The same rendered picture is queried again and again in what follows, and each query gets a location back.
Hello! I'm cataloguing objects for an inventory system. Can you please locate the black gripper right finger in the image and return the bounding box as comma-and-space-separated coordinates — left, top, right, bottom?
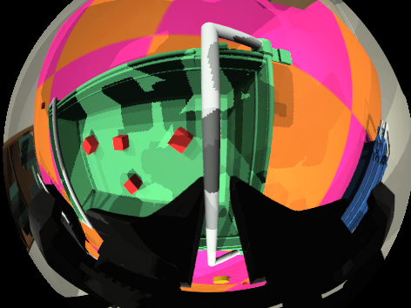
230, 176, 349, 285

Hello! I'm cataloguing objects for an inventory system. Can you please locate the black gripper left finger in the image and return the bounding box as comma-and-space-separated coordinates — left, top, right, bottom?
86, 177, 206, 287

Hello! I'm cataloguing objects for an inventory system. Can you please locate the yellow short cylinder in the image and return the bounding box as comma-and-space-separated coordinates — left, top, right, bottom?
212, 276, 230, 284

